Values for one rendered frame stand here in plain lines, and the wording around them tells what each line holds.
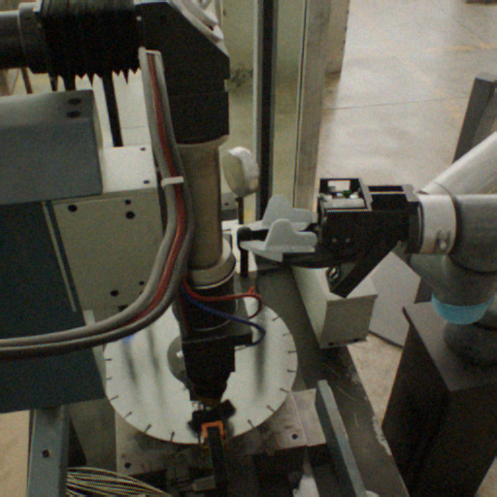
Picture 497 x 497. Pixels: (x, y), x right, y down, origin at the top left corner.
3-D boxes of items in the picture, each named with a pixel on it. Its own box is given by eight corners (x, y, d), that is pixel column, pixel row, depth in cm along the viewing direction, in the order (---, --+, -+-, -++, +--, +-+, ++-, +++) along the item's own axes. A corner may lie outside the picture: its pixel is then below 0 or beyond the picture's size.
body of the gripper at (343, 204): (314, 176, 71) (410, 174, 71) (309, 230, 77) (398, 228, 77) (321, 214, 65) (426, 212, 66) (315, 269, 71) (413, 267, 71)
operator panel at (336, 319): (289, 264, 146) (292, 216, 136) (331, 258, 147) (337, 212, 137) (320, 349, 125) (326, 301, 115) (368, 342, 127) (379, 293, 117)
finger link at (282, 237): (239, 212, 69) (315, 207, 69) (240, 249, 72) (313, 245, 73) (242, 228, 66) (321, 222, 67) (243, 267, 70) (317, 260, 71)
